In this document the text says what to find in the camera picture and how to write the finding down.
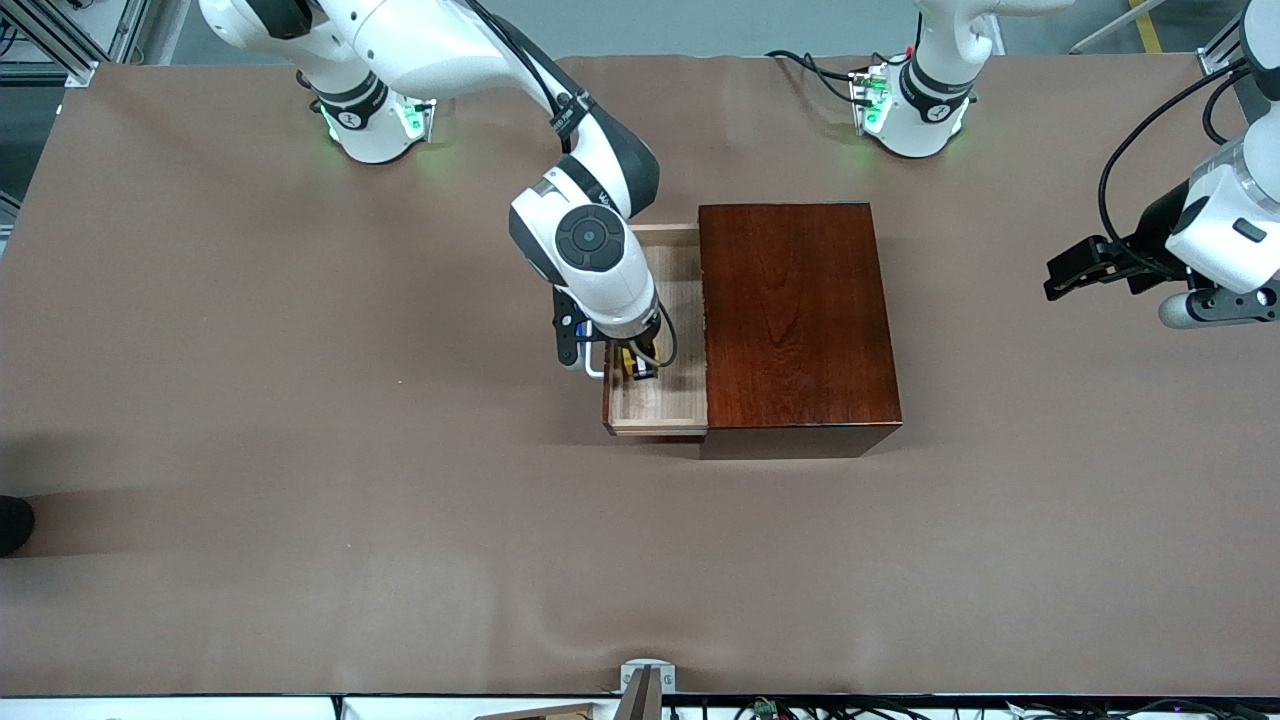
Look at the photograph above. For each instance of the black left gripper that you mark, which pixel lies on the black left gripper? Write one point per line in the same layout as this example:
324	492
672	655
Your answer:
1157	236

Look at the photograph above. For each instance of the yellow block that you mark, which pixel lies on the yellow block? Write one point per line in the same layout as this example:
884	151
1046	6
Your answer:
636	361

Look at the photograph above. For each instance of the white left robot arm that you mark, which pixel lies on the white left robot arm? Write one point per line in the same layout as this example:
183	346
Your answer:
925	110

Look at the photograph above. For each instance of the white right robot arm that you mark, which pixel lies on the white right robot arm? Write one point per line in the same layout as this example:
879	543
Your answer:
590	240

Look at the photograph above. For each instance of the dark red wooden cabinet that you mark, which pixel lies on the dark red wooden cabinet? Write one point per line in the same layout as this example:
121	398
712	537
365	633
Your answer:
800	320

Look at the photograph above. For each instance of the brown table cover sheet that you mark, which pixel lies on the brown table cover sheet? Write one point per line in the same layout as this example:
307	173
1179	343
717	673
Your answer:
400	500

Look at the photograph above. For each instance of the green connector plug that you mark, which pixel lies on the green connector plug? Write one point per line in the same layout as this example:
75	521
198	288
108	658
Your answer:
766	708

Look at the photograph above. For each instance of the white table edge panel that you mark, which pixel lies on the white table edge panel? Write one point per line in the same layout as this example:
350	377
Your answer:
400	710
150	710

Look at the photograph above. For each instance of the black round object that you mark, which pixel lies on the black round object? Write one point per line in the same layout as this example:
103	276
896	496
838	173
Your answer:
12	525

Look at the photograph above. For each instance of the aluminium frame profile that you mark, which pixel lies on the aluminium frame profile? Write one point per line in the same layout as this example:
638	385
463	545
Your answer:
60	45
1230	40

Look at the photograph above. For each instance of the grey metal mounting bracket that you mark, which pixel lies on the grey metal mounting bracket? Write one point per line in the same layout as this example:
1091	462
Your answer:
647	680

